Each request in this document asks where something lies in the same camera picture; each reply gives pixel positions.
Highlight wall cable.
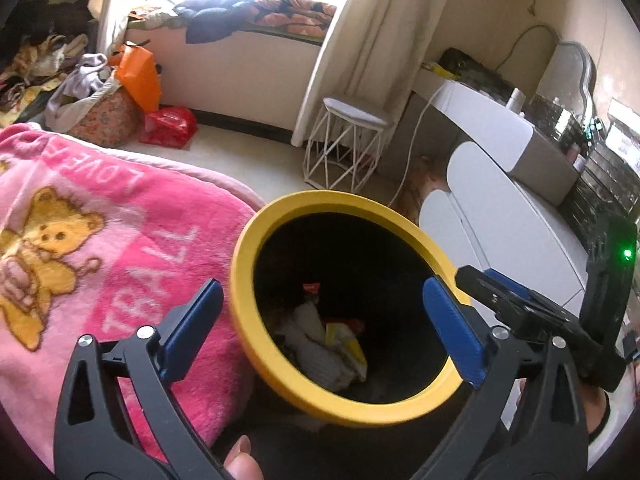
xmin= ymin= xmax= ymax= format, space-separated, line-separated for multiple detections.
xmin=495 ymin=22 xmax=561 ymax=71

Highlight red printed shopping bag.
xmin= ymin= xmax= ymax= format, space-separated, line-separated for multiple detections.
xmin=140 ymin=106 xmax=198 ymax=150

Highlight floral fabric bag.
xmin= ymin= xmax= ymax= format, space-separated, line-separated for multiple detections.
xmin=67 ymin=87 xmax=142 ymax=150

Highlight dark bag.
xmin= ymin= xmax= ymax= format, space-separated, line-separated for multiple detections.
xmin=435 ymin=47 xmax=501 ymax=86

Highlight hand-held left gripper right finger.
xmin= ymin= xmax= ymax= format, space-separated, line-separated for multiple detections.
xmin=422 ymin=275 xmax=591 ymax=480

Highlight orange patterned quilt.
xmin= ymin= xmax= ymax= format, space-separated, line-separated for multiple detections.
xmin=245 ymin=0 xmax=338 ymax=38

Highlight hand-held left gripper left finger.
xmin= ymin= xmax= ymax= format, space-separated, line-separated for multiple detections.
xmin=54 ymin=279 xmax=236 ymax=480

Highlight white bottle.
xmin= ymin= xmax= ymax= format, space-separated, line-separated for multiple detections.
xmin=505 ymin=87 xmax=526 ymax=117

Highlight cream curtain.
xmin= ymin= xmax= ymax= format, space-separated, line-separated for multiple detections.
xmin=292 ymin=0 xmax=458 ymax=146
xmin=95 ymin=0 xmax=135 ymax=56

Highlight pile of clothes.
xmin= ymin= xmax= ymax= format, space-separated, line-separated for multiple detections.
xmin=0 ymin=0 xmax=98 ymax=128

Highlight dresser mirror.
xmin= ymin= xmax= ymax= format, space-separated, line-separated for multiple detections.
xmin=535 ymin=40 xmax=598 ymax=126

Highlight white window bench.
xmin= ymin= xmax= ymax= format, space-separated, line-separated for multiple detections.
xmin=125 ymin=20 xmax=326 ymax=143

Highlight white foam net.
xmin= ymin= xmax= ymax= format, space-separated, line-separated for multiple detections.
xmin=274 ymin=330 xmax=358 ymax=393

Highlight yellow snack wrapper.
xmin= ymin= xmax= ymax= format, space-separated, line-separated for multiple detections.
xmin=325 ymin=322 xmax=369 ymax=382

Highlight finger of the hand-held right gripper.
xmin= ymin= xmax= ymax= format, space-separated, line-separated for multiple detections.
xmin=482 ymin=268 xmax=582 ymax=333
xmin=454 ymin=266 xmax=556 ymax=342

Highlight yellow trash bin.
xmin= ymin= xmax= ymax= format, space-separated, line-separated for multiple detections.
xmin=229 ymin=191 xmax=473 ymax=428

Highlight lavender grey garment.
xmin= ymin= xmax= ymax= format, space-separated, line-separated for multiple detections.
xmin=46 ymin=52 xmax=121 ymax=133

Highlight white dresser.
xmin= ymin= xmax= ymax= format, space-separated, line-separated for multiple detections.
xmin=412 ymin=80 xmax=601 ymax=311

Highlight white wire stool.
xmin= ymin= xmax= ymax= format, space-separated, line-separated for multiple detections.
xmin=303 ymin=97 xmax=390 ymax=196

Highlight person's right hand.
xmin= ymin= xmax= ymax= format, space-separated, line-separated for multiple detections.
xmin=515 ymin=375 xmax=613 ymax=446

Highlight white cable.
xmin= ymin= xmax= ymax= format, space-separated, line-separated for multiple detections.
xmin=390 ymin=82 xmax=451 ymax=208

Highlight pink printed blanket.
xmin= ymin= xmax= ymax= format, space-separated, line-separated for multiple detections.
xmin=0 ymin=122 xmax=266 ymax=466

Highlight orange paper bag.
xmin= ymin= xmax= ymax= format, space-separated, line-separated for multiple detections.
xmin=111 ymin=42 xmax=163 ymax=113

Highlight person's left hand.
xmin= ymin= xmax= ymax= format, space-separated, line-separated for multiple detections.
xmin=222 ymin=435 xmax=266 ymax=480

